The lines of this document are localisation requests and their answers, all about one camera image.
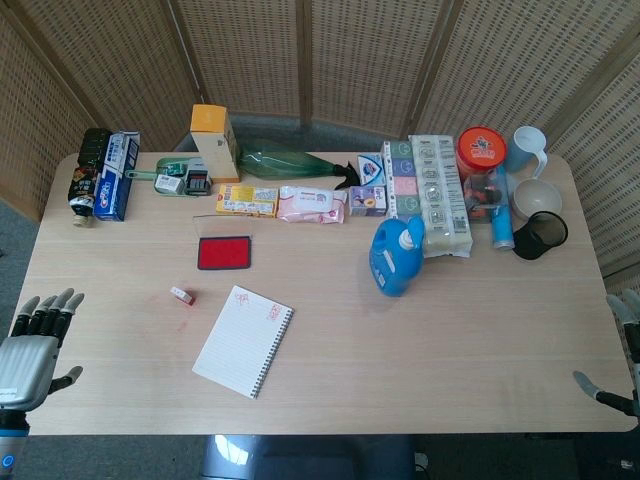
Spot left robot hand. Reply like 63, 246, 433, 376
0, 288, 85, 412

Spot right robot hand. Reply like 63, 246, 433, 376
572, 293, 640, 417

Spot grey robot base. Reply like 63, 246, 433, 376
199, 433, 417, 480

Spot spiral lined notebook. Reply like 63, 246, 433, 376
192, 285, 295, 400

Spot black mesh pen cup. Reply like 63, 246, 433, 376
512, 210, 570, 261

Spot beige bowl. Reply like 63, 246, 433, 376
513, 178, 563, 222

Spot blue cylinder tube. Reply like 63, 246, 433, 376
488, 164, 516, 251

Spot dark tea bottle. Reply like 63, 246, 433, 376
67, 128, 113, 228

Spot blue toothpaste box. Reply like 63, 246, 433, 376
93, 130, 142, 222

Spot clear plastic snack box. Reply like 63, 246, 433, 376
462, 169, 504, 224

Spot green plastic scoop tray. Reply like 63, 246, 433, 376
124, 156, 214, 199

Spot red ink pad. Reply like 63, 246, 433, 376
193, 213, 254, 271

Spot small white green box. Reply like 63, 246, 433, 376
154, 174, 185, 194

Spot light blue mug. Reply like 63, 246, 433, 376
506, 126, 550, 180

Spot clear wrapped sponge pack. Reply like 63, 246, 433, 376
408, 133, 474, 259

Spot black date stamper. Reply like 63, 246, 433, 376
183, 158, 212, 196

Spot orange lid snack jar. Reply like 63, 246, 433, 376
455, 125, 509, 189

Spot blue detergent pump bottle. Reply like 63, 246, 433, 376
368, 214, 427, 299

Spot yellow flat box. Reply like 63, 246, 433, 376
215, 184, 279, 219

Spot tall orange cream box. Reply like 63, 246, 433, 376
190, 103, 241, 184

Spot multicolour tissue pack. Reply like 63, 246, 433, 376
382, 140, 424, 220

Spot purple soap box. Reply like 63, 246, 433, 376
348, 185, 389, 218

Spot green plastic spray bottle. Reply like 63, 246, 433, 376
238, 139, 359, 190

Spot white blue soap box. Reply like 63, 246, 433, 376
356, 153, 385, 187

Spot pink wet wipes pack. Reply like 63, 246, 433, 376
276, 185, 348, 225

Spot woven folding screen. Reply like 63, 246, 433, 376
0, 0, 640, 301

